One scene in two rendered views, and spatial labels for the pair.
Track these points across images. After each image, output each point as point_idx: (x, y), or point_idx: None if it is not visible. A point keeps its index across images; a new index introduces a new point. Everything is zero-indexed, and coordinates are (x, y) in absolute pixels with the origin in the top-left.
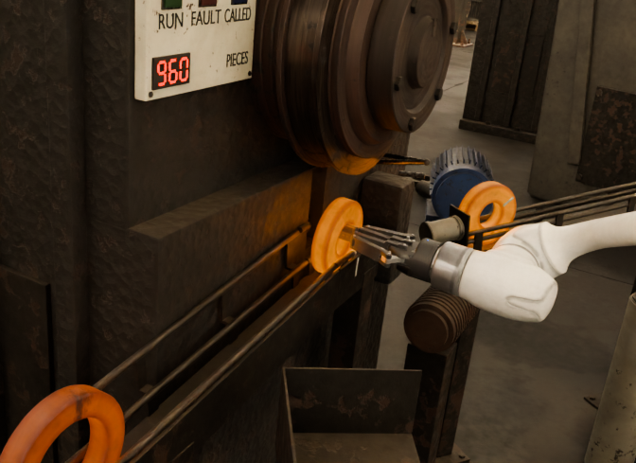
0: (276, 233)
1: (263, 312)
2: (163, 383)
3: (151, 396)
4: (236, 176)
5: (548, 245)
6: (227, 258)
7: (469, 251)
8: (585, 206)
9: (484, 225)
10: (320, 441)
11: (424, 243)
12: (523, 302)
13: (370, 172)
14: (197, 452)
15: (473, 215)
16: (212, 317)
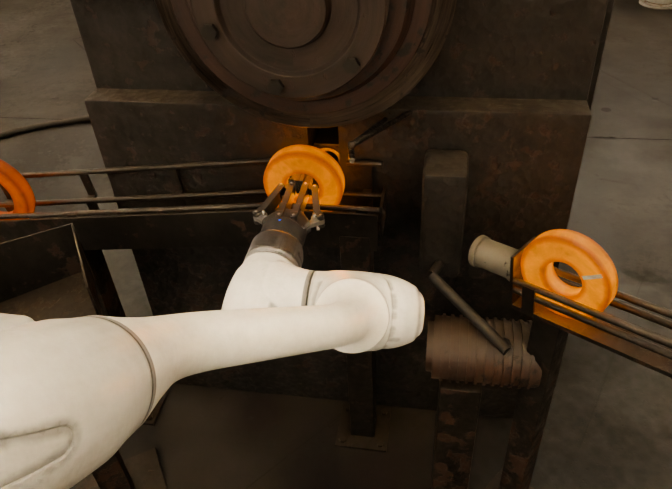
0: (250, 150)
1: None
2: (94, 199)
3: (83, 201)
4: None
5: (320, 302)
6: (175, 144)
7: (264, 249)
8: None
9: (561, 288)
10: (83, 290)
11: (271, 220)
12: None
13: (457, 148)
14: (182, 274)
15: (533, 263)
16: (169, 184)
